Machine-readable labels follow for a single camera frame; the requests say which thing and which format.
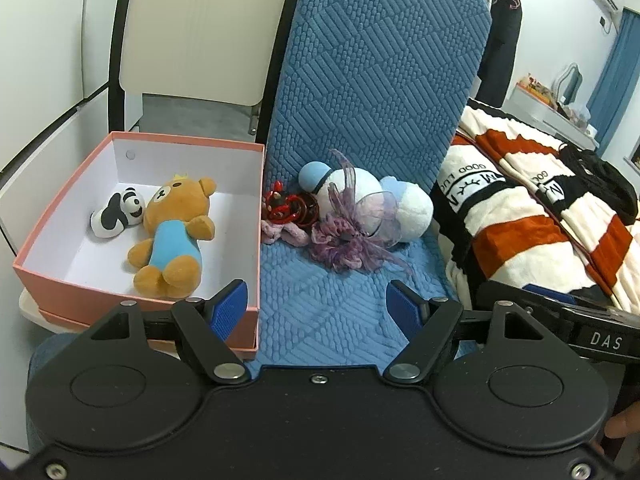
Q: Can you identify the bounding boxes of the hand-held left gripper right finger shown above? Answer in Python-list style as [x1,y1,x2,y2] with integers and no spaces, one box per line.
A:
[383,280,556,385]

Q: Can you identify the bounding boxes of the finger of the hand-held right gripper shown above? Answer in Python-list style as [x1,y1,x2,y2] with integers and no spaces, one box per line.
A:
[475,280,576,321]

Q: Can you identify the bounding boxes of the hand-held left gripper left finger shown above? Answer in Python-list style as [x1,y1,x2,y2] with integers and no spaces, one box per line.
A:
[75,280,251,386]

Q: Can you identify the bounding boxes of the purple mesh hair flower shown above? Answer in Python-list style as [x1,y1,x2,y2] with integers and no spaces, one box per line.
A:
[310,150,416,273]

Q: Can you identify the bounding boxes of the pink hair scrunchie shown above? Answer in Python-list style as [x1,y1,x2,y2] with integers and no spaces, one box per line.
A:
[261,219,313,247]

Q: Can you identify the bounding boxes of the white and blue plush toy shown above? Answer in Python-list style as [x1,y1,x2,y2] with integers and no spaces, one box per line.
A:
[298,161,434,246]

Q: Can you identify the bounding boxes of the red hair ornament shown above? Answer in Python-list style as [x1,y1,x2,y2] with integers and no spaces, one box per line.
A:
[263,180,318,223]

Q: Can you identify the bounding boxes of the pink cardboard box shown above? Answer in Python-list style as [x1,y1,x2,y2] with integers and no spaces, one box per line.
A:
[12,131,266,361]

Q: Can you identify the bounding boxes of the person's right hand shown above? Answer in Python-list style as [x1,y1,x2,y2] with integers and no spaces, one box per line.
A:
[592,400,640,456]

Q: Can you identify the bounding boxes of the orange white striped blanket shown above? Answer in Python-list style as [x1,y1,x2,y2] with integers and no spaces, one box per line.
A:
[432,102,640,321]

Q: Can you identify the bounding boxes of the brown bear plush toy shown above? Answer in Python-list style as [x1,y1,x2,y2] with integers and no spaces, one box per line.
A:
[126,175,218,298]

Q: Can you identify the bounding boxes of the small panda plush toy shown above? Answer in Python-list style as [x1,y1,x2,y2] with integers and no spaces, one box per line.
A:
[90,186,147,239]

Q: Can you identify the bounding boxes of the white desk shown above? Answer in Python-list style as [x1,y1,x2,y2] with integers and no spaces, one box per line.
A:
[510,82,601,151]

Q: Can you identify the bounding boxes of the colourful clutter on desk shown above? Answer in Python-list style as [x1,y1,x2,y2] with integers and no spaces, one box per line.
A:
[517,75,598,136]

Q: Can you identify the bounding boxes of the blue quilted chair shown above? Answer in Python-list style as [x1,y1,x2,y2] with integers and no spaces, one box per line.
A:
[250,0,493,381]

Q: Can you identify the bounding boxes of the blue curtain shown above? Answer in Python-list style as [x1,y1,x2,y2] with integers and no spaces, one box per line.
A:
[585,7,640,156]

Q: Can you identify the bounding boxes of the row of hanging clothes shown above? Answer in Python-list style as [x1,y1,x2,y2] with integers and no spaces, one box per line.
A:
[435,0,525,108]

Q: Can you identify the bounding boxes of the white wardrobe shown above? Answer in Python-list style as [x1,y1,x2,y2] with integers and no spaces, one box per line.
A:
[0,0,128,261]

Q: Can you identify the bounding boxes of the beige chair with black frame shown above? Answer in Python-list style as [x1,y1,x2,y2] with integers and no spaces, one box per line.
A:
[19,0,308,333]

